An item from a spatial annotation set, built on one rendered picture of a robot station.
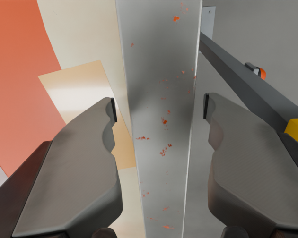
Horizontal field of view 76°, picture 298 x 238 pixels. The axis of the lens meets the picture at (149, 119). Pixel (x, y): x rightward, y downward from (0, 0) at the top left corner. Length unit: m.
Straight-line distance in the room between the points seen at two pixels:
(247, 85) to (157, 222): 0.30
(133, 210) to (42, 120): 0.15
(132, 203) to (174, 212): 0.07
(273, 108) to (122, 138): 0.24
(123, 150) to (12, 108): 0.10
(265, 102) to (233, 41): 0.85
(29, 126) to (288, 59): 1.30
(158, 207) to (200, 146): 1.32
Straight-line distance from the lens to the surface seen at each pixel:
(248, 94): 0.41
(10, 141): 0.21
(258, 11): 1.21
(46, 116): 0.18
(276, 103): 0.36
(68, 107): 0.16
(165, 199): 0.17
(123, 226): 0.29
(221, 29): 1.15
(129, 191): 0.22
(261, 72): 0.51
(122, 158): 0.19
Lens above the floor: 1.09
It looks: 57 degrees down
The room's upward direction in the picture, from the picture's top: 178 degrees counter-clockwise
